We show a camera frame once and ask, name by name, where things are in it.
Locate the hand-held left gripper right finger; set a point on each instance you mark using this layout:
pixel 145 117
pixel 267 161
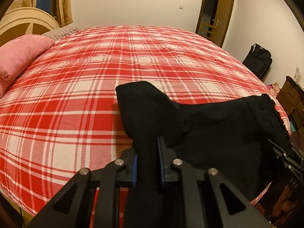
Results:
pixel 161 161

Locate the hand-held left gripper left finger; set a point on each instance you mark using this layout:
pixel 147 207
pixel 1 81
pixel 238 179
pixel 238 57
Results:
pixel 135 168

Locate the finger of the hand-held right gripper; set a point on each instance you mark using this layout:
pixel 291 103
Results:
pixel 281 150

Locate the black pants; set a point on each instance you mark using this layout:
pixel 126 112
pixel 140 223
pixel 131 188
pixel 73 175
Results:
pixel 213 135

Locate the person's right hand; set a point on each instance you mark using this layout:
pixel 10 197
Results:
pixel 283 206

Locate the person's maroon clothing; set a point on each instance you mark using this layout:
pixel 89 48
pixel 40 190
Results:
pixel 298 139

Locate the teal box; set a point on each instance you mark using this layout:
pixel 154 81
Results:
pixel 293 126

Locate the wooden dresser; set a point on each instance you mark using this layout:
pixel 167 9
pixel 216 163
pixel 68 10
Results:
pixel 291 99

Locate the pink cloth pile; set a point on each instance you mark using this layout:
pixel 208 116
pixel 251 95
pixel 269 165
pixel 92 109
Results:
pixel 273 89

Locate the red plaid bedspread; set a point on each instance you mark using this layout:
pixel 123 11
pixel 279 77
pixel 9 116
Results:
pixel 95 87

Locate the black bag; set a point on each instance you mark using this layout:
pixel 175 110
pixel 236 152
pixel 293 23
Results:
pixel 257 60

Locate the wooden door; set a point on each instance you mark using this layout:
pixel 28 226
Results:
pixel 201 4
pixel 225 14

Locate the grey fringed blanket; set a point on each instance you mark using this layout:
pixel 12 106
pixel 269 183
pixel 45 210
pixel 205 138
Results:
pixel 61 32

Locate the pink pillow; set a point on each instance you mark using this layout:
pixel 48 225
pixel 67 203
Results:
pixel 21 52

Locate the cream wooden headboard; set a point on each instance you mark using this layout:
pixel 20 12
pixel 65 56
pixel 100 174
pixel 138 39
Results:
pixel 21 19

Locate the white wall socket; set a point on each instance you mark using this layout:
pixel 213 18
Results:
pixel 297 73

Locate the white light switch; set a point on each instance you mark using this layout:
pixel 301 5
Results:
pixel 181 6

